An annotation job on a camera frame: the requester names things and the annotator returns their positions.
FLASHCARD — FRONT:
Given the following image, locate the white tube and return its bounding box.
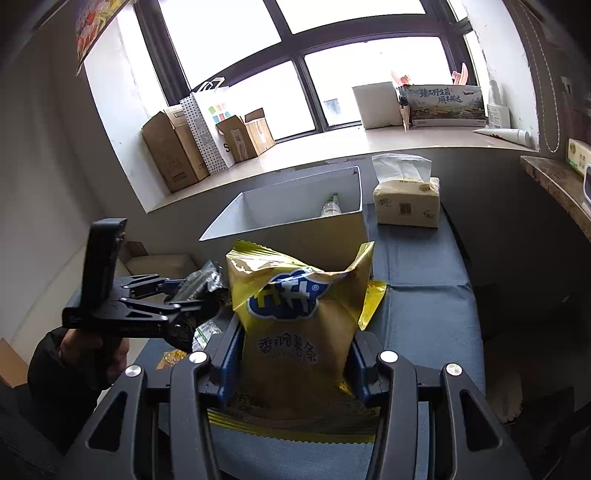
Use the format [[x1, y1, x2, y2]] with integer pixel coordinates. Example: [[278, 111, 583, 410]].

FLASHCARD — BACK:
[[473, 126, 532, 145]]

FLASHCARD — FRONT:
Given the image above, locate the flat brown cardboard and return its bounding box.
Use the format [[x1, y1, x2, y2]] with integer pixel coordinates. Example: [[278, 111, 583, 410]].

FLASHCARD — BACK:
[[0, 338, 30, 389]]

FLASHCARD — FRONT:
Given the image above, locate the plain white box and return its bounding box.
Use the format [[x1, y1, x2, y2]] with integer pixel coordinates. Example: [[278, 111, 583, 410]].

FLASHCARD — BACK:
[[351, 82, 404, 130]]

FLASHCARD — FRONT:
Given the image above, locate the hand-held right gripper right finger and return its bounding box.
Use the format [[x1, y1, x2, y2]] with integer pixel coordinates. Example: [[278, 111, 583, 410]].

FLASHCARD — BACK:
[[351, 330, 532, 480]]

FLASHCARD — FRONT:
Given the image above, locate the white plastic bottle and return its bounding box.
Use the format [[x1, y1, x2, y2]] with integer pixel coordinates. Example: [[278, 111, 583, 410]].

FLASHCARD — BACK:
[[486, 80, 511, 130]]

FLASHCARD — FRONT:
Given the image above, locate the colourful wall poster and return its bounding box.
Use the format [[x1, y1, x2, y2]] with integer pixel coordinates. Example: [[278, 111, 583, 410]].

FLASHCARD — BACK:
[[74, 0, 136, 77]]

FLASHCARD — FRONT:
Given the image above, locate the small yellow snack packet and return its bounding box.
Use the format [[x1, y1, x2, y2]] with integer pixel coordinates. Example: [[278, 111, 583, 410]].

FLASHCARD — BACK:
[[156, 349, 188, 371]]

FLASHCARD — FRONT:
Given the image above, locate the tall brown cardboard box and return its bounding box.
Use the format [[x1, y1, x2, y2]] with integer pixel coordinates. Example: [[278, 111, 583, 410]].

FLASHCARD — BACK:
[[141, 105, 211, 193]]

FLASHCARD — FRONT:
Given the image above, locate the beaded blind cord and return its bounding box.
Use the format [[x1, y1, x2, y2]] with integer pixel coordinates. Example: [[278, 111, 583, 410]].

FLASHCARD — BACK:
[[521, 0, 563, 154]]

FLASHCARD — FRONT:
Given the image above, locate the person's left hand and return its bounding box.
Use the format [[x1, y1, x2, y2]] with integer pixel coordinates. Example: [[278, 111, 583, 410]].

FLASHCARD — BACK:
[[58, 332, 131, 385]]

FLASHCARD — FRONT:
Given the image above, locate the bright yellow snack packet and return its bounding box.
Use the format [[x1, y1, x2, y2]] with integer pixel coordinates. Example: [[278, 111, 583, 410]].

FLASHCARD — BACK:
[[358, 278, 387, 331]]

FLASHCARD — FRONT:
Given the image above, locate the green white snack packet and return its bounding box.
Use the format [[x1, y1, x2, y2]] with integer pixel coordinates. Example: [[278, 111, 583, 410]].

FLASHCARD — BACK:
[[191, 318, 223, 352]]

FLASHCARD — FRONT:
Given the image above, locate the yellow potato chip bag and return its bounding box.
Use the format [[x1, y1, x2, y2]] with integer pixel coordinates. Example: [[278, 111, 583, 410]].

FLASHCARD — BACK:
[[208, 239, 382, 444]]

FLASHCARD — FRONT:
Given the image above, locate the dark blue table cloth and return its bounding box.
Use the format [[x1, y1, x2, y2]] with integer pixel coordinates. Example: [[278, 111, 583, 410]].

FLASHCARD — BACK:
[[127, 203, 486, 480]]

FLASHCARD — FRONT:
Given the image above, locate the black window frame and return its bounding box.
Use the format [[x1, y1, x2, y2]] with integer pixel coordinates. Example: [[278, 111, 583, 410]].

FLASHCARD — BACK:
[[133, 0, 482, 142]]

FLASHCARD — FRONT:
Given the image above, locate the dotted paper bag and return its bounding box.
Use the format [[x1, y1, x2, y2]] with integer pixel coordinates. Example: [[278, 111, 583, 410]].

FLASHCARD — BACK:
[[180, 95, 230, 175]]

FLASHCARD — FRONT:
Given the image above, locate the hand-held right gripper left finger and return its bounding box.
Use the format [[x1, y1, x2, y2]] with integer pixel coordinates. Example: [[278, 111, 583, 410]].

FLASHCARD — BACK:
[[58, 322, 244, 480]]

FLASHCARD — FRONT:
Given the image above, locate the yellow tissue pack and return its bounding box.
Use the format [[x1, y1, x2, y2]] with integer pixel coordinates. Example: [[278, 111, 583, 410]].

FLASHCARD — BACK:
[[371, 154, 441, 230]]

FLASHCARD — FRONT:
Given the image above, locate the brown stone shelf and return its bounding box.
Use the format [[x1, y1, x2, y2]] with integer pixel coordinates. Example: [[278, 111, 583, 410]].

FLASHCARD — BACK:
[[519, 155, 591, 241]]

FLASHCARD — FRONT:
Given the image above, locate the person's left forearm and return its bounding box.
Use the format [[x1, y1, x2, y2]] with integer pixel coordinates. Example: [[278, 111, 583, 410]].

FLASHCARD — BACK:
[[27, 329, 112, 416]]

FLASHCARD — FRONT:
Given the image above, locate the white storage box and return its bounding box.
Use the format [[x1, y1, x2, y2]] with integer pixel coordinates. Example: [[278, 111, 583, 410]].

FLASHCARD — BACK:
[[199, 165, 373, 283]]

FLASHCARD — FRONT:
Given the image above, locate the dark silver snack packet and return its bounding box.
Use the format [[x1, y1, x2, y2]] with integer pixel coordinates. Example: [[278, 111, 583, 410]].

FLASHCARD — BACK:
[[178, 260, 230, 302]]

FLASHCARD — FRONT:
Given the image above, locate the small open cardboard box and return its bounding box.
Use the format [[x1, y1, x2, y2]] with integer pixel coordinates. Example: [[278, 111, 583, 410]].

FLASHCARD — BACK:
[[215, 108, 277, 164]]

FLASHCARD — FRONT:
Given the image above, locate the green and white box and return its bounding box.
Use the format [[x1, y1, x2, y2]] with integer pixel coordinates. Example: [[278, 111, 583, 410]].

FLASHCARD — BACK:
[[565, 138, 591, 179]]

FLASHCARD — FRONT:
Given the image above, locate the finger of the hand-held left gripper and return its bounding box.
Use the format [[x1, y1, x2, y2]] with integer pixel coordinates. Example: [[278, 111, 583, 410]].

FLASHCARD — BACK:
[[115, 274, 193, 299], [99, 298, 216, 352]]

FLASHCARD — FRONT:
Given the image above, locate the landscape printed carton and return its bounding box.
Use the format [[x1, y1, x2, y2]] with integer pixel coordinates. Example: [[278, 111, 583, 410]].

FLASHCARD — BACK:
[[399, 84, 488, 129]]

